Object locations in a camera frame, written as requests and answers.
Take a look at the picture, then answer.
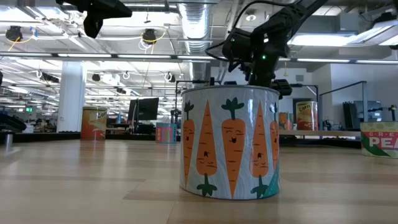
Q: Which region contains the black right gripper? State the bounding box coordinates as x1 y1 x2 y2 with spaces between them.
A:
247 55 293 98

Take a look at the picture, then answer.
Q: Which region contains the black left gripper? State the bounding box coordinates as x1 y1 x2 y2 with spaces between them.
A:
55 0 133 39

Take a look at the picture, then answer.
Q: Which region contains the tall corn label can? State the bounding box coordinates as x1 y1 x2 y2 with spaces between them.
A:
295 101 319 131
80 106 108 141

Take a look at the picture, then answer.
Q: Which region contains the pink teal striped can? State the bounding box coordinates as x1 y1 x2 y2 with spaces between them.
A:
155 122 178 144

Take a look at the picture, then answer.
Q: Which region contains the green peas label can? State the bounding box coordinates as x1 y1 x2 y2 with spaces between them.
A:
360 121 398 159

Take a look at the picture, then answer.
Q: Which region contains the wooden shelf board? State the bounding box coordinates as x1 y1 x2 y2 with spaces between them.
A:
279 129 361 138

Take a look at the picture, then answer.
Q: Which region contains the long ceiling light bar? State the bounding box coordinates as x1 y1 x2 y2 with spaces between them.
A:
0 52 398 65

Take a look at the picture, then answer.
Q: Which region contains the bright ceiling light panel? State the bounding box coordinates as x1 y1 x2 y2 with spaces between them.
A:
289 19 398 47

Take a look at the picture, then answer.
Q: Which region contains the carrot print can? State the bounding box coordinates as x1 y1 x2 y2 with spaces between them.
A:
179 85 280 200

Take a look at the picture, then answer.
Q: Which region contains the dark equipment cabinet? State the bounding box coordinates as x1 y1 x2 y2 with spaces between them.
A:
343 100 383 131

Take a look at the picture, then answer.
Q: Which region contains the white building column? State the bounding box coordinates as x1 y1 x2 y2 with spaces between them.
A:
57 60 87 133

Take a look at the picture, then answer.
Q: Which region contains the black computer monitor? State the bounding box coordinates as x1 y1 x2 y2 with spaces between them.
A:
127 97 160 125

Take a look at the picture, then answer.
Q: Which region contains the black ceiling cable reel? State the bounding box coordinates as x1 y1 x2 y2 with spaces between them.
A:
142 28 158 45
5 26 23 42

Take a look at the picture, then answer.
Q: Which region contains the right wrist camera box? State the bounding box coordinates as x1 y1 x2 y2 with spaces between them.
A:
221 27 253 63

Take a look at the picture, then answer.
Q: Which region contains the black metal frame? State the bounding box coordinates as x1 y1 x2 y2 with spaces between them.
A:
292 83 320 130
174 77 222 125

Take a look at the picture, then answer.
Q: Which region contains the silver ventilation duct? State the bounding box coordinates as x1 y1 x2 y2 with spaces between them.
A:
177 0 213 82

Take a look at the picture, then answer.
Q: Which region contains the grey metal frame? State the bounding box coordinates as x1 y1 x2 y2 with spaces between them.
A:
319 80 369 131

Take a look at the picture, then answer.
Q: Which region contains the silver metal post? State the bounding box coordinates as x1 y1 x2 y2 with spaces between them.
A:
2 132 14 149

